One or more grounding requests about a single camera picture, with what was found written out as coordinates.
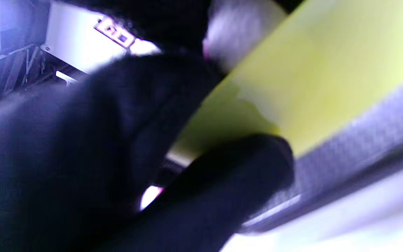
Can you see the black plastic tray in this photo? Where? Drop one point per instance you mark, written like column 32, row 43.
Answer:
column 362, row 147

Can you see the person's right hand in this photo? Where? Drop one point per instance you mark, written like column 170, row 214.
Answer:
column 65, row 168

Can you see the white pink dish cloth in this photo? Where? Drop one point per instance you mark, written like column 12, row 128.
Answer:
column 240, row 28

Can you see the lemon yellow plastic food container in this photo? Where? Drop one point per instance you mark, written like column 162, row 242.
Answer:
column 310, row 77

